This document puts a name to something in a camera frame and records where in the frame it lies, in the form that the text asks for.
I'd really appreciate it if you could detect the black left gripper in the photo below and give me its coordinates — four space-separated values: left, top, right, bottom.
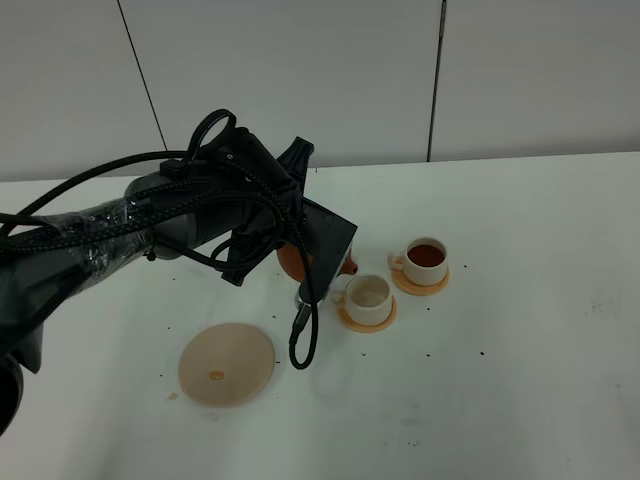
199 127 357 286

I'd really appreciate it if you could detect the brown round teapot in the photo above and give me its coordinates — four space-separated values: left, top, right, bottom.
277 243 358 283

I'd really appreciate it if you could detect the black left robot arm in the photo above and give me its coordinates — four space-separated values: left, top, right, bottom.
1 112 357 427

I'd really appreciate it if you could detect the beige round teapot tray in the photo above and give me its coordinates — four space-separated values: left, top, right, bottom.
178 323 275 408

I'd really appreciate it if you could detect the near orange saucer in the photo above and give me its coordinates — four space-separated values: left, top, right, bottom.
336 296 398 334

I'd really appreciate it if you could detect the orange saucer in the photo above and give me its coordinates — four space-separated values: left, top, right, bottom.
336 296 398 334
391 270 450 296

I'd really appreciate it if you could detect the near white teacup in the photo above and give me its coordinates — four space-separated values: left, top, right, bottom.
331 275 393 326

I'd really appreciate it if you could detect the white teacup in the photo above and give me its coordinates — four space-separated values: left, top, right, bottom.
331 275 393 326
387 237 448 287

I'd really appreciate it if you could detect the far white teacup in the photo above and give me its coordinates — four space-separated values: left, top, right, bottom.
387 237 448 287

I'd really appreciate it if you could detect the far orange saucer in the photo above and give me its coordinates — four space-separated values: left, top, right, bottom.
391 270 450 296

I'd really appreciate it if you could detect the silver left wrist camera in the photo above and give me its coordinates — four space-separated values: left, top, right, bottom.
295 240 358 309

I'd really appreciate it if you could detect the black braided camera cable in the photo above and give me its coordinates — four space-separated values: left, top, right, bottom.
0 108 321 371

